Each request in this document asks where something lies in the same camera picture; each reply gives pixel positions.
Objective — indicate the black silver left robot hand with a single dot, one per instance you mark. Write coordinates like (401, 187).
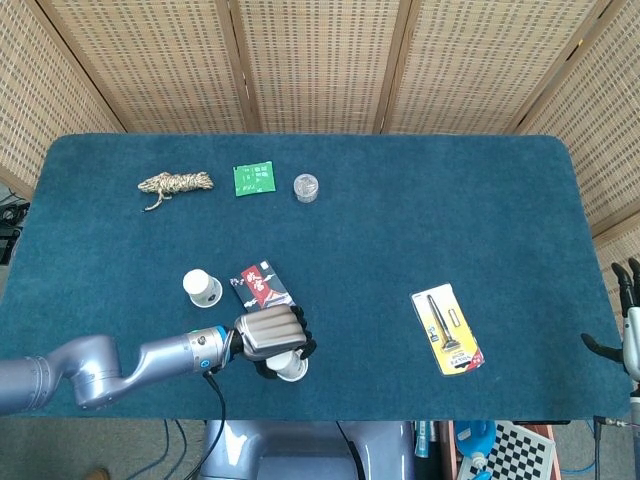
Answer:
(270, 332)

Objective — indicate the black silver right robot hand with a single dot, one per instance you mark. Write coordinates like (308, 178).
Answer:
(634, 330)

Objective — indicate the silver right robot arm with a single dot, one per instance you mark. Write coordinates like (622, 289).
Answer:
(636, 405)

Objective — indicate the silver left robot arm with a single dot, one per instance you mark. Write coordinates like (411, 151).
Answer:
(100, 372)

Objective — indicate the black red card box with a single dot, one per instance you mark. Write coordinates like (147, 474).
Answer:
(260, 287)

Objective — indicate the grey blue robot torso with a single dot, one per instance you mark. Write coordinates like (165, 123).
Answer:
(300, 450)

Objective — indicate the blue felt table mat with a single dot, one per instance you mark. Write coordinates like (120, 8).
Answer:
(380, 240)

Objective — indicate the clear round plastic jar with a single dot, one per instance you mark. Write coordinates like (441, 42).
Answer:
(306, 187)

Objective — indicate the green square packet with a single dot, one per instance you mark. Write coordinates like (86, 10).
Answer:
(254, 179)

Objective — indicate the black white checkerboard sheet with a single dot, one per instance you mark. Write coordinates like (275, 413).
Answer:
(515, 455)

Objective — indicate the razor in yellow blister pack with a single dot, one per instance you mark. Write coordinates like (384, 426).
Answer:
(447, 330)

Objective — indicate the blue plastic object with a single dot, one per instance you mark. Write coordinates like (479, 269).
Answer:
(472, 437)

